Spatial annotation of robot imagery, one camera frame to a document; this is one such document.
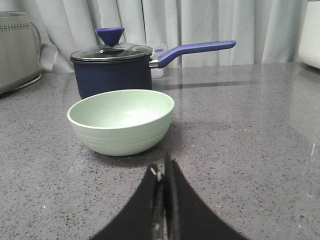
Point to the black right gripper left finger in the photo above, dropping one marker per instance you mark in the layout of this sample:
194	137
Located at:
134	221

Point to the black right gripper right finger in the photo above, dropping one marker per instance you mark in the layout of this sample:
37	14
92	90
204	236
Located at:
187	216

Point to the light green bowl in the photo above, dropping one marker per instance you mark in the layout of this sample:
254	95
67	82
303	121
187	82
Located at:
122	122

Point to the dark blue saucepan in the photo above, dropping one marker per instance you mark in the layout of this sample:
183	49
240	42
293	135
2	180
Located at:
99	77

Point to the glass lid blue knob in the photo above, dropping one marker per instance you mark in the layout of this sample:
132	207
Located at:
112	49

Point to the white curtain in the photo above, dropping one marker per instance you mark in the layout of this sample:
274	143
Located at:
265	31

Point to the white appliance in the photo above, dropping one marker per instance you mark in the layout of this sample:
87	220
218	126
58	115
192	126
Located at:
309	46

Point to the cream toaster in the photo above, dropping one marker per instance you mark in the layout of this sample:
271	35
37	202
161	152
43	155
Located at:
19	55

